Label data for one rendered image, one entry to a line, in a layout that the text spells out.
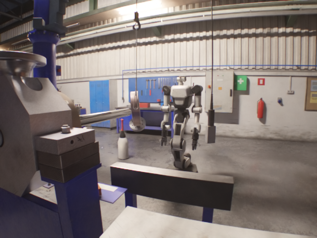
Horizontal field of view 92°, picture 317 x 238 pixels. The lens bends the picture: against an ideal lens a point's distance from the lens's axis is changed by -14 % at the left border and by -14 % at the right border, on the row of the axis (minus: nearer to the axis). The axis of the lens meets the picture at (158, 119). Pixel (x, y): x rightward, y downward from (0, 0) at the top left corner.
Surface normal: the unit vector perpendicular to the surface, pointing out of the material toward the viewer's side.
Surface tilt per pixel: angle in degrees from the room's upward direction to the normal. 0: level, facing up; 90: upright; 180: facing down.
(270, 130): 90
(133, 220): 0
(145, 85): 90
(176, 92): 90
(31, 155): 90
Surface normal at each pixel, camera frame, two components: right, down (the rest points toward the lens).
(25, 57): 0.85, 0.07
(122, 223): 0.00, -0.99
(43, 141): -0.33, 0.13
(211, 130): 0.24, 0.13
